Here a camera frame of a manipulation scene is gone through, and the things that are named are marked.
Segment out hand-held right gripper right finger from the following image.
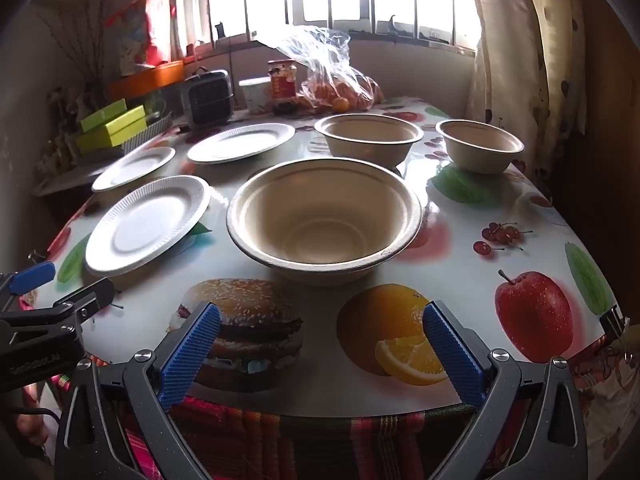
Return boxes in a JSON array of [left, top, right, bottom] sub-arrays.
[[422, 300, 588, 480]]

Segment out glass jar with red label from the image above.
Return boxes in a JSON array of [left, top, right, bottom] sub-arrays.
[[267, 59, 299, 113]]

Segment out small grey heater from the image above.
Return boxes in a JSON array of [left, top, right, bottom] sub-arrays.
[[180, 67, 235, 128]]

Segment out grey side shelf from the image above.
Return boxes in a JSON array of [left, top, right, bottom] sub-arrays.
[[32, 160, 116, 196]]

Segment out orange tray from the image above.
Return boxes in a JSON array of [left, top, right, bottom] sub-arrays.
[[107, 60, 185, 101]]

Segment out floral patterned cloth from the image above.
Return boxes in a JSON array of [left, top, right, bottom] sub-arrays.
[[575, 325, 640, 461]]

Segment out white foam plate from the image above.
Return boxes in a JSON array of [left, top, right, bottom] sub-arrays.
[[187, 123, 296, 164], [85, 175, 212, 277], [91, 146, 177, 192]]

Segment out beige paper bowl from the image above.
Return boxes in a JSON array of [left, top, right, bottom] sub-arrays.
[[435, 119, 525, 175], [314, 113, 424, 170], [226, 158, 425, 287]]

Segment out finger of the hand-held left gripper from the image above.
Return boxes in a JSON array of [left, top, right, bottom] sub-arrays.
[[0, 261, 57, 297], [52, 277, 116, 322]]

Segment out white plastic tub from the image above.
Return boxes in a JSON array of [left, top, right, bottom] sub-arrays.
[[239, 77, 273, 114]]

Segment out patterned curtain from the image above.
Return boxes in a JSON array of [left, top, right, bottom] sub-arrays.
[[465, 0, 588, 161]]

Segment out fruit print tablecloth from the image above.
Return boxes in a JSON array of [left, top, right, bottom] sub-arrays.
[[45, 97, 626, 418]]

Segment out dried branches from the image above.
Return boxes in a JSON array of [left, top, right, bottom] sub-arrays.
[[40, 0, 116, 91]]

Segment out grey corrugated tray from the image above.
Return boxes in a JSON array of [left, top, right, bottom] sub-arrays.
[[120, 112, 173, 153]]

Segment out colourful gift bag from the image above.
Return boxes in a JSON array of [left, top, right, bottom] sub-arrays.
[[105, 0, 176, 76]]

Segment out small green box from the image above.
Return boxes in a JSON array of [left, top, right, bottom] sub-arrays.
[[80, 98, 128, 132]]

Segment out large green box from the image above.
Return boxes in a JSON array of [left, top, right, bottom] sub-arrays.
[[75, 106, 149, 153]]

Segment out clear plastic bag of oranges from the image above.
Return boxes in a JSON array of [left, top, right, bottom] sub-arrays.
[[255, 25, 386, 113]]

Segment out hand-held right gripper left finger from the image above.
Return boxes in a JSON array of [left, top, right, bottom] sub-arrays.
[[54, 301, 222, 480]]

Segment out black binder clip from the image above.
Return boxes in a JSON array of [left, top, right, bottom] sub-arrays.
[[600, 305, 628, 341]]

